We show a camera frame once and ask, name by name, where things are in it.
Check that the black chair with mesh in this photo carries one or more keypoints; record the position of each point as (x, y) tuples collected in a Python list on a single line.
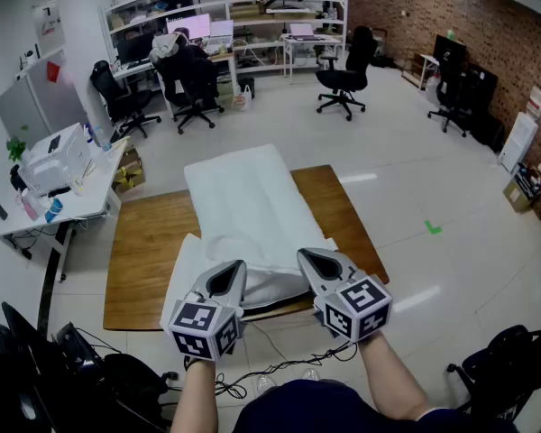
[(514, 363)]

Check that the person's white shoe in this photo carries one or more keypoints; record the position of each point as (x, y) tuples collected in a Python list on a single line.
[(311, 374), (266, 384)]

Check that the white printer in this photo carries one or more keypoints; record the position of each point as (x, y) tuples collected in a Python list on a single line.
[(58, 160)]

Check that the pink packet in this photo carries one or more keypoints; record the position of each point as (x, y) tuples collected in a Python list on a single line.
[(30, 205)]

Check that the white pillowcase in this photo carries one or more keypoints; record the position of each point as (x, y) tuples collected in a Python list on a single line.
[(248, 201)]

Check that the open cardboard box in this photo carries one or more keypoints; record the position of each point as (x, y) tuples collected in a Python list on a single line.
[(520, 192)]

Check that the black trash bin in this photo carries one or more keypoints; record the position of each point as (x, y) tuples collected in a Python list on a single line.
[(250, 83)]

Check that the person's left forearm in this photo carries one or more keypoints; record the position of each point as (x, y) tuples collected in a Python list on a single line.
[(194, 399)]

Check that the black office chair by monitor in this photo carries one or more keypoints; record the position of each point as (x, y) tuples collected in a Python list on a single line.
[(451, 93)]

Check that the narrow white desk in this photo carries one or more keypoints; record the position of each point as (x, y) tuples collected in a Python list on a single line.
[(429, 59)]

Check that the blue spray bottle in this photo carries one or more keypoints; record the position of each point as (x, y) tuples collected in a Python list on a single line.
[(88, 134)]

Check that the wooden table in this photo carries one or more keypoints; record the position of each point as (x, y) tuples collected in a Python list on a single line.
[(149, 251)]

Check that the empty black office chair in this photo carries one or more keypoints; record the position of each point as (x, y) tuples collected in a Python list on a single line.
[(112, 90)]

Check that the green bottle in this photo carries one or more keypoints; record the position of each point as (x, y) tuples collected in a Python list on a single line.
[(450, 35)]

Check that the black wrist band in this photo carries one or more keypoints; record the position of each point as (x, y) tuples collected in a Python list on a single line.
[(188, 362)]

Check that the black mug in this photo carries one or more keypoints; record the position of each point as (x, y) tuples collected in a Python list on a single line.
[(18, 178)]

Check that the black cabinet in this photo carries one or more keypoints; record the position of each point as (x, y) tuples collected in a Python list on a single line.
[(482, 93)]

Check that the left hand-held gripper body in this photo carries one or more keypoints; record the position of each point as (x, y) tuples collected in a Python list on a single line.
[(203, 327)]

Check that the white office desk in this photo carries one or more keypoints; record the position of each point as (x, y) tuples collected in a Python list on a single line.
[(126, 71)]

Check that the white laptop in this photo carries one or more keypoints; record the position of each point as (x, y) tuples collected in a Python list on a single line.
[(222, 30)]

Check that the black phone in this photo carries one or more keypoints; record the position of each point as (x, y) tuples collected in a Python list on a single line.
[(54, 144)]

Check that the cardboard box with yellow tape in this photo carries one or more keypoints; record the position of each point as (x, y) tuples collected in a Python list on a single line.
[(128, 172)]

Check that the person's right forearm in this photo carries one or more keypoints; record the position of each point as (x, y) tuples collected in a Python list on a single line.
[(387, 377)]

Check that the red paper sticker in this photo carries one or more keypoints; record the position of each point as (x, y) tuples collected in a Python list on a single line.
[(54, 71)]

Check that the clear water bottle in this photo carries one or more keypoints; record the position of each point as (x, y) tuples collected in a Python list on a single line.
[(103, 140)]

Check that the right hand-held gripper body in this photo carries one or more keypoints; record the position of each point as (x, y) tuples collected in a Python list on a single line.
[(358, 309)]

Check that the white water dispenser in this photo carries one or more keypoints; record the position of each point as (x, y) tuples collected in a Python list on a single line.
[(518, 142)]

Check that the small white table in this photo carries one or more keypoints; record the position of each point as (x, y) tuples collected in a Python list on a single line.
[(311, 39)]

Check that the green potted plant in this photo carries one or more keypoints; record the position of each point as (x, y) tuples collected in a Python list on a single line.
[(15, 148)]

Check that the white plastic bag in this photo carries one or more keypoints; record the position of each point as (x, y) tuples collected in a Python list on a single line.
[(242, 99)]

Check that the dark computer monitor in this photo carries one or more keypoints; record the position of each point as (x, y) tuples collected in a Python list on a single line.
[(135, 48)]

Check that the pink lit monitor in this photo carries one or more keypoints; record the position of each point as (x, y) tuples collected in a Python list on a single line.
[(189, 26)]

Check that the silver laptop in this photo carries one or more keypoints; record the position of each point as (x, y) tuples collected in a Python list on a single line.
[(302, 30)]

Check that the grey refrigerator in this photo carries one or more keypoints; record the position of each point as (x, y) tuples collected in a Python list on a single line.
[(49, 102)]

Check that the person's dark navy shirt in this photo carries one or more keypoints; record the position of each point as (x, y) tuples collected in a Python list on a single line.
[(324, 408)]

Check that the black equipment stand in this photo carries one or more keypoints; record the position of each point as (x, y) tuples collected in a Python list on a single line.
[(49, 377)]

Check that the white wall poster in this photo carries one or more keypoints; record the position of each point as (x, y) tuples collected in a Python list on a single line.
[(48, 27)]

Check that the black office chair with armrests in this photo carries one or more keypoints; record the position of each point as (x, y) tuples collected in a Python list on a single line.
[(351, 72)]

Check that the black standing monitor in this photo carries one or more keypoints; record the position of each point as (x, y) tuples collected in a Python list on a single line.
[(448, 52)]

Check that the white pillow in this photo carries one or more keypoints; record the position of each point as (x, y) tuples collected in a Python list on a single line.
[(180, 278)]

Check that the white side desk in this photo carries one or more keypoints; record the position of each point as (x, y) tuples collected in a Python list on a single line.
[(85, 196)]

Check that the black occupied office chair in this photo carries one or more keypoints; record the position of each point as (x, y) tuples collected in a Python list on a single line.
[(194, 84)]

